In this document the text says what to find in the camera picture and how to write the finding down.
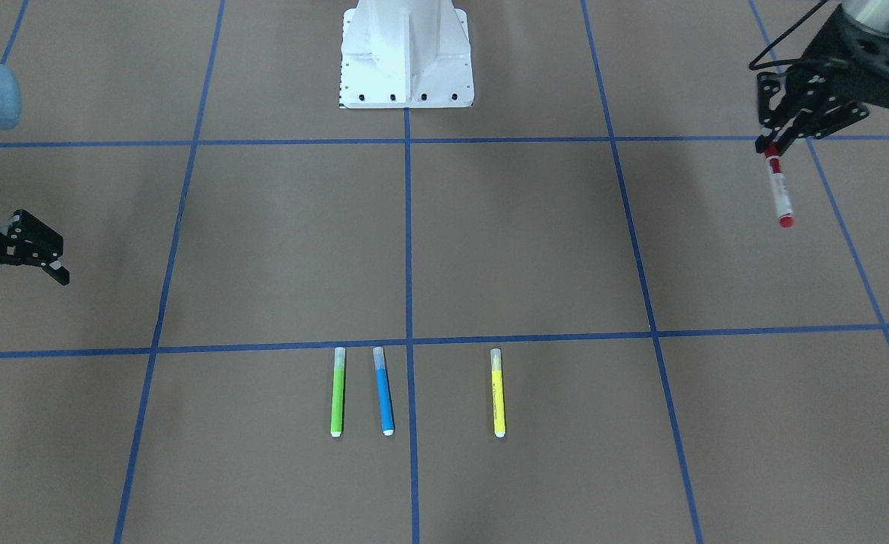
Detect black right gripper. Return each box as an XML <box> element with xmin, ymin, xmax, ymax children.
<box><xmin>0</xmin><ymin>210</ymin><xmax>70</xmax><ymax>286</ymax></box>

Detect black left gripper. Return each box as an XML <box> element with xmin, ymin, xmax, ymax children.
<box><xmin>755</xmin><ymin>6</ymin><xmax>889</xmax><ymax>156</ymax></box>

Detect red marker pen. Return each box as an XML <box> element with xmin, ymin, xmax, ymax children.
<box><xmin>763</xmin><ymin>144</ymin><xmax>795</xmax><ymax>228</ymax></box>

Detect blue marker pen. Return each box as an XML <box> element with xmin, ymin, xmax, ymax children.
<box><xmin>372</xmin><ymin>345</ymin><xmax>396</xmax><ymax>437</ymax></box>

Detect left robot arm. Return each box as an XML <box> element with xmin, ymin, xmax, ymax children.
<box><xmin>749</xmin><ymin>1</ymin><xmax>889</xmax><ymax>154</ymax></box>

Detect blue tape line crosswise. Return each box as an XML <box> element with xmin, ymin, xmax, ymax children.
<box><xmin>0</xmin><ymin>323</ymin><xmax>889</xmax><ymax>360</ymax></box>

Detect green marker pen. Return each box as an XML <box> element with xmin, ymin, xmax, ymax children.
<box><xmin>329</xmin><ymin>347</ymin><xmax>345</xmax><ymax>438</ymax></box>

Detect yellow marker pen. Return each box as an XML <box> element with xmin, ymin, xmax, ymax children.
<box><xmin>489</xmin><ymin>348</ymin><xmax>507</xmax><ymax>438</ymax></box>

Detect blue tape line lengthwise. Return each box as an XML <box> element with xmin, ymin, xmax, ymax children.
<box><xmin>403</xmin><ymin>108</ymin><xmax>422</xmax><ymax>543</ymax></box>

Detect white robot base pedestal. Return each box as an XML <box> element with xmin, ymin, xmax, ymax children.
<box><xmin>338</xmin><ymin>1</ymin><xmax>475</xmax><ymax>110</ymax></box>

